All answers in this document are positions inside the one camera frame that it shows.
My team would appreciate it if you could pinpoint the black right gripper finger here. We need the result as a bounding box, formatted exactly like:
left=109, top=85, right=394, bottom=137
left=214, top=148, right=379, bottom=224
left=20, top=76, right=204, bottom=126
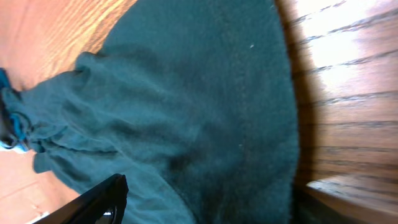
left=35, top=174, right=129, bottom=224

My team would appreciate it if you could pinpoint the dark navy t-shirt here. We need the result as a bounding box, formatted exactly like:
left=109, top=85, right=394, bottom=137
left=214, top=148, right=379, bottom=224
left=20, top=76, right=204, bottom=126
left=2, top=0, right=299, bottom=223

